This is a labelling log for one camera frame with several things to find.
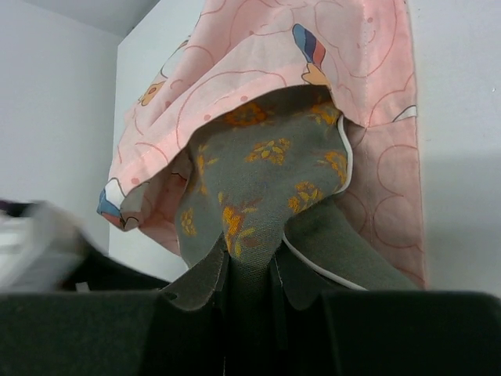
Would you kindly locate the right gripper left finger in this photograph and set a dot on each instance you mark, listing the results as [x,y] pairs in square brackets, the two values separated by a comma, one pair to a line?
[176,330]

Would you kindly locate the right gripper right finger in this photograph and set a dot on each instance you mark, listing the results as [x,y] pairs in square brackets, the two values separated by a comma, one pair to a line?
[319,328]

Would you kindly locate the olive pillow orange flowers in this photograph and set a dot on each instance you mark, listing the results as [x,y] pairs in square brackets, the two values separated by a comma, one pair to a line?
[267,175]

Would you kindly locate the pink cartoon pillowcase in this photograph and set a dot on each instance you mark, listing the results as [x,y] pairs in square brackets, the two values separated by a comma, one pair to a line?
[361,51]

